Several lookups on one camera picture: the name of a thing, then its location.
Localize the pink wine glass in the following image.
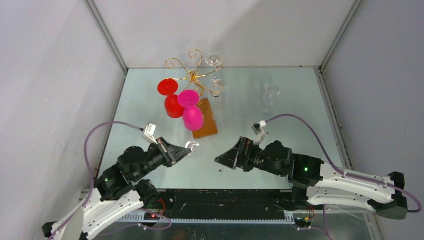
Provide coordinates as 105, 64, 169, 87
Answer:
177, 89, 204, 131

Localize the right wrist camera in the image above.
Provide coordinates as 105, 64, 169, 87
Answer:
251, 120, 268, 145

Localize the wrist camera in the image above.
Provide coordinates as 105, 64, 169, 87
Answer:
251, 120, 268, 145
141, 122, 158, 145

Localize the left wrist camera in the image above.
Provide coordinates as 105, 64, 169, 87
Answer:
141, 122, 158, 145

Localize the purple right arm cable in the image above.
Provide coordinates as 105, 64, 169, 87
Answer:
264, 113, 423, 240

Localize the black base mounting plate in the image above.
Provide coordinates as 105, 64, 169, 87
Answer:
158, 188, 323, 221

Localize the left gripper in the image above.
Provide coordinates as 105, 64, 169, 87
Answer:
132, 136, 192, 181

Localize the red wine glass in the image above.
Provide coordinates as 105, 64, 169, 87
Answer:
157, 78, 184, 119

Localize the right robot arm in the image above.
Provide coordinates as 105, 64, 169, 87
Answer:
214, 136, 408, 220

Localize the gold rack wooden base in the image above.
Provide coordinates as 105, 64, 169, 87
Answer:
159, 49, 223, 140

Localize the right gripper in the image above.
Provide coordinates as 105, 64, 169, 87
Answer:
214, 136, 286, 178

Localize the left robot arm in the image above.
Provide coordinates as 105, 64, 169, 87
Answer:
77, 137, 192, 240

